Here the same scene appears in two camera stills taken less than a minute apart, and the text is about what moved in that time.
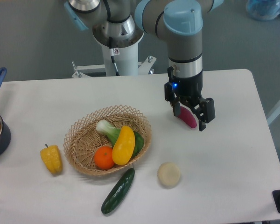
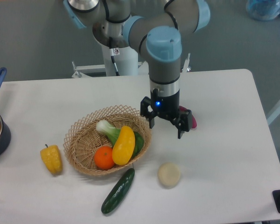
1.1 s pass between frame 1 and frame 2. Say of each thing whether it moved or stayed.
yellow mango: stayed
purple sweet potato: stayed
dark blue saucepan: stayed
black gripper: moved
